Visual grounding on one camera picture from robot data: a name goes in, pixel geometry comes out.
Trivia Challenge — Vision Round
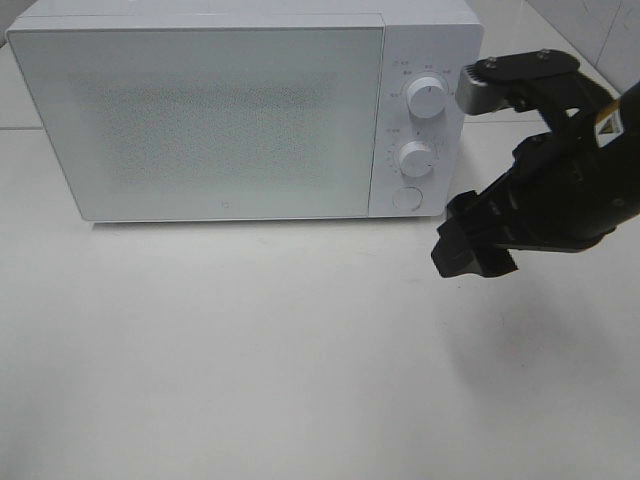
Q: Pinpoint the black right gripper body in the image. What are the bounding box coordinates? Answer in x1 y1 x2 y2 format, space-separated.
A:
474 74 620 251

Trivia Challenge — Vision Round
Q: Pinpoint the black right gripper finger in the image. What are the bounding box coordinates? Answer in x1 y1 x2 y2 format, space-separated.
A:
444 191 493 235
431 227 517 278

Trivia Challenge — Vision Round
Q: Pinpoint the round white door button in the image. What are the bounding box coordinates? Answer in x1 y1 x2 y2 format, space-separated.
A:
392 187 423 211

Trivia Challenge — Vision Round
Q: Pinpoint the white round knob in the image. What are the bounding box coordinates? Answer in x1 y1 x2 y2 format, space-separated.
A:
405 74 448 119
398 141 435 178

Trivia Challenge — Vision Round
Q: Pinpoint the white microwave door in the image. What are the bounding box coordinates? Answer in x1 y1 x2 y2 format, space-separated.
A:
10 28 383 222

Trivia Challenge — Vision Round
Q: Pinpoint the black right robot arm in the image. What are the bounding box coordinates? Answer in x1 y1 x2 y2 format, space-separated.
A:
431 86 639 278

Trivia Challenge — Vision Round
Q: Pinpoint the white microwave oven body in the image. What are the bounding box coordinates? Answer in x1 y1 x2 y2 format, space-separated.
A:
6 1 483 221

